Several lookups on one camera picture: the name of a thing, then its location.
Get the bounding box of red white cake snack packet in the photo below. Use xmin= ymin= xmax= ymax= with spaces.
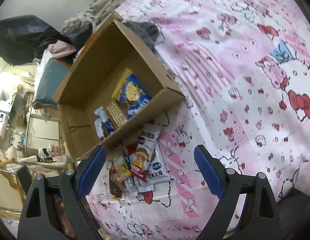
xmin=130 ymin=124 xmax=161 ymax=182

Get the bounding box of small red candy packet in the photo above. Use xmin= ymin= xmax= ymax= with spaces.
xmin=109 ymin=163 xmax=116 ymax=174

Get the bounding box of white grey snack packet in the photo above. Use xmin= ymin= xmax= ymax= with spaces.
xmin=124 ymin=176 xmax=154 ymax=197

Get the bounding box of brown cardboard box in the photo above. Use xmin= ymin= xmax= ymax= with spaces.
xmin=53 ymin=11 xmax=184 ymax=160

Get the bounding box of blue yellow snack bag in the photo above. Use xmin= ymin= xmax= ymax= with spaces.
xmin=112 ymin=68 xmax=152 ymax=119

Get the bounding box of chocolate white snack packet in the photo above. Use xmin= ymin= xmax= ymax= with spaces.
xmin=94 ymin=118 xmax=105 ymax=141

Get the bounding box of pink cloth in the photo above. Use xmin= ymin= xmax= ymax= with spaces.
xmin=47 ymin=40 xmax=76 ymax=59

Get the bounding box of wafer biscuit packet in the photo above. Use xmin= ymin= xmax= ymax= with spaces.
xmin=106 ymin=99 xmax=128 ymax=128

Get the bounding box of teal bed side cushion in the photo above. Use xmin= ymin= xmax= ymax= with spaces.
xmin=32 ymin=58 xmax=71 ymax=109

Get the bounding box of yellow pink snack packet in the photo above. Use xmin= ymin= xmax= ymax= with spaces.
xmin=113 ymin=146 xmax=131 ymax=183

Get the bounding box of crumpled white floral blanket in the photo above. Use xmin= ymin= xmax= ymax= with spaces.
xmin=61 ymin=0 xmax=124 ymax=34

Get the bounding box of white blue snack packet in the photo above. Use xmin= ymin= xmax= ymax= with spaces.
xmin=147 ymin=144 xmax=171 ymax=184

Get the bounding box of dark grey cloth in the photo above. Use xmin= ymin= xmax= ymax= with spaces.
xmin=124 ymin=21 xmax=165 ymax=53

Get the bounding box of white navy snack stick packet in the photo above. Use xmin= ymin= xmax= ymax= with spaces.
xmin=94 ymin=106 xmax=115 ymax=138

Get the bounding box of pink Hello Kitty bedsheet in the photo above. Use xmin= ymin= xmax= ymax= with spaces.
xmin=88 ymin=0 xmax=310 ymax=239

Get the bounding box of black plastic bag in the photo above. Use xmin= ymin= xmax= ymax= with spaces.
xmin=0 ymin=15 xmax=93 ymax=66

